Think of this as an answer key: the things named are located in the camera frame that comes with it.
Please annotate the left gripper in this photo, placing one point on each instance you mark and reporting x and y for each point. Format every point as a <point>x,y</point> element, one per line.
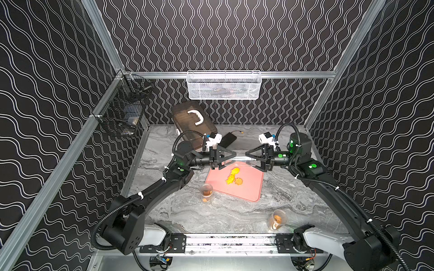
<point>214,158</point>

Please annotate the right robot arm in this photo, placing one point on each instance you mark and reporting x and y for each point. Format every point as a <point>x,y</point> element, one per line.
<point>368,246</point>

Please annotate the clear jar dark cookies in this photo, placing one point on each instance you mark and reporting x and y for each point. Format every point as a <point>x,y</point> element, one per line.
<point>207,193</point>

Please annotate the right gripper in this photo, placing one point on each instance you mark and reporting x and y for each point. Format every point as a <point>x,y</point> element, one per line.
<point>268,154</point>

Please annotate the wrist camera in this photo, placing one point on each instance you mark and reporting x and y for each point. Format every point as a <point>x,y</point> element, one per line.
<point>212,141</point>
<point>266,138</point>

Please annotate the black wire wall basket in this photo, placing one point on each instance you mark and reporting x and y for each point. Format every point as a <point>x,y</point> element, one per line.
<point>123,115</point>

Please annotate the white box brown lid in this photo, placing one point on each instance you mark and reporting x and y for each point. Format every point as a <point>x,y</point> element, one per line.
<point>190,116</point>

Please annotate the pink plastic tray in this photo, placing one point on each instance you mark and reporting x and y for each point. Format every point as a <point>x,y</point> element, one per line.
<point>251,188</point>

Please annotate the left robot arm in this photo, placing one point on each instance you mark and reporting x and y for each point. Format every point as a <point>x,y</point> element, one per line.
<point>123,227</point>

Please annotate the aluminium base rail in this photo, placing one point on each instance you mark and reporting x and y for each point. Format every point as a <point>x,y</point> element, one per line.
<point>177,244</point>

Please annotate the white mesh wall basket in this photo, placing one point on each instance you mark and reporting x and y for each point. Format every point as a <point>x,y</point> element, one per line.
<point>224,85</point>

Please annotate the black battery pack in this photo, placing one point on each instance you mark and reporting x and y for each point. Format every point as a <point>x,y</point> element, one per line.
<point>227,140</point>

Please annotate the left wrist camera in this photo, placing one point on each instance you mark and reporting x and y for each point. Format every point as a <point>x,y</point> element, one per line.
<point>212,141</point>

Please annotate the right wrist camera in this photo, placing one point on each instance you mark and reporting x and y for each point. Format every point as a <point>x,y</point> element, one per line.
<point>266,138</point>

